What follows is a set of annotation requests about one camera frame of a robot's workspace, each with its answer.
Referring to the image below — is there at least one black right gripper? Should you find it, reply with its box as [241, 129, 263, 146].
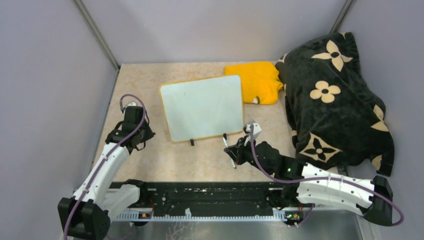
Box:
[225, 134, 273, 176]

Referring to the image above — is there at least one white marker pen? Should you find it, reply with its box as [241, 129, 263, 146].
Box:
[222, 135, 237, 169]

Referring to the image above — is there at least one yellow-framed whiteboard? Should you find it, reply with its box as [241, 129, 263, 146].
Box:
[159, 75, 244, 143]

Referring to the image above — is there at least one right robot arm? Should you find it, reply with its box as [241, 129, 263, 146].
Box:
[222, 136, 405, 227]

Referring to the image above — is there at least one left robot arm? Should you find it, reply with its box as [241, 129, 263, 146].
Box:
[57, 105, 155, 240]

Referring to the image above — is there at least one folded yellow cloth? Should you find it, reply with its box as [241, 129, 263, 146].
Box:
[224, 61, 284, 105]

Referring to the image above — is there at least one black floral blanket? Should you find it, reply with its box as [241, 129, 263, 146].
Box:
[275, 32, 395, 177]

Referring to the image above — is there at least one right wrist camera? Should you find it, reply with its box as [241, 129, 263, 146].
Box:
[242, 120, 262, 139]

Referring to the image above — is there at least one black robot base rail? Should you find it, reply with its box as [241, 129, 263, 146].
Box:
[105, 179, 312, 228]

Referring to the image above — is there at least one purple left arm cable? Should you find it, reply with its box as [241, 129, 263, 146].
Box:
[62, 94, 147, 240]

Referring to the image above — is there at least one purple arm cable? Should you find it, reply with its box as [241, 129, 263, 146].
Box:
[248, 124, 405, 227]
[62, 94, 147, 240]

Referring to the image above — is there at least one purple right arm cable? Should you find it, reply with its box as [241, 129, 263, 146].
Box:
[248, 124, 405, 227]

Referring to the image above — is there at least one right metal corner post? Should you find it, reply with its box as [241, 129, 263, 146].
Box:
[329, 0, 355, 34]

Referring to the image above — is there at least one metal corner post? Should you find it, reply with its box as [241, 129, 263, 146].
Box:
[72, 0, 121, 71]
[329, 0, 355, 34]

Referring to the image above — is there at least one left metal corner post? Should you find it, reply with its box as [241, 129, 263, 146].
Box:
[72, 0, 121, 71]

